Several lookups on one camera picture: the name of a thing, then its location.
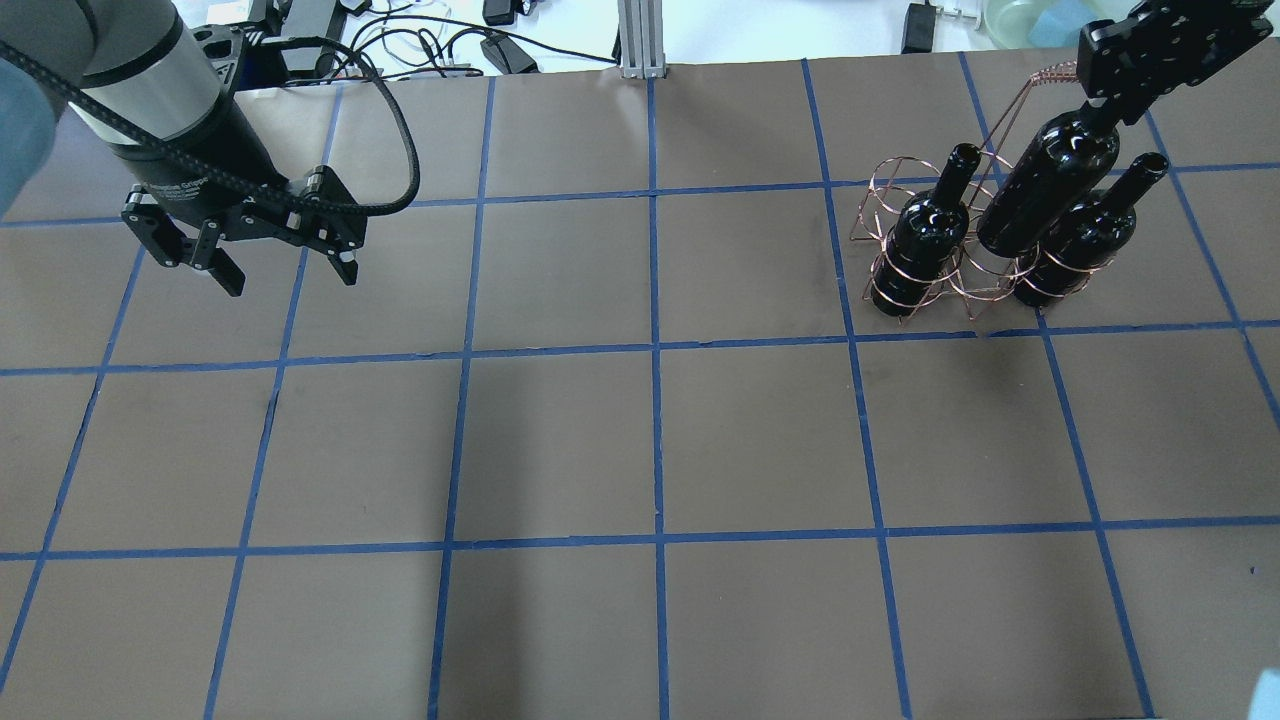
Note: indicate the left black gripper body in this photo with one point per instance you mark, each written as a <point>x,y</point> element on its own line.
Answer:
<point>192,150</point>

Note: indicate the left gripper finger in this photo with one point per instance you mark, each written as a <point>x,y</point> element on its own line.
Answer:
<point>345,264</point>
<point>226,273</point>

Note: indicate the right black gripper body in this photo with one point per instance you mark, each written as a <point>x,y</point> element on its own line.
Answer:
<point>1150,60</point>

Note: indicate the dark wine bottle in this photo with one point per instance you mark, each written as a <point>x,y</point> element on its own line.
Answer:
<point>1066,158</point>

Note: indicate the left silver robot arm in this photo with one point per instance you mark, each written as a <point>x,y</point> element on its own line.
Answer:
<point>140,60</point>

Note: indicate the dark bottle in basket outer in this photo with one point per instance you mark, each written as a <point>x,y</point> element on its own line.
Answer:
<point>1087,237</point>

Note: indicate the dark bottle in basket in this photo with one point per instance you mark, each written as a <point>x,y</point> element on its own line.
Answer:
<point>1087,237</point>
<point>931,227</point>

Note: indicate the dark bottle in basket inner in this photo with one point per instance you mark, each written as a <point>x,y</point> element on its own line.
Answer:
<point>931,227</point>

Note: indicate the blue sponge block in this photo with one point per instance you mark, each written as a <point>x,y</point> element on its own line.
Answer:
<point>1059,17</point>

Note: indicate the green glass bowl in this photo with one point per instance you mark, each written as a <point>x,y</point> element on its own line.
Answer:
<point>1008,23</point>

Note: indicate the black power brick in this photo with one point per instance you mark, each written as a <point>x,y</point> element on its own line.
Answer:
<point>918,28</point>

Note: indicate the black power adapter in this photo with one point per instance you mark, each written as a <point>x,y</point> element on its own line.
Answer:
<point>507,56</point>

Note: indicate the copper wire wine basket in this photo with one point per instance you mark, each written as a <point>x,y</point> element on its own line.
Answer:
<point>967,272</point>

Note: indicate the aluminium frame post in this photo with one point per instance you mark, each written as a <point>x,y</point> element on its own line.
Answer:
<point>640,32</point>

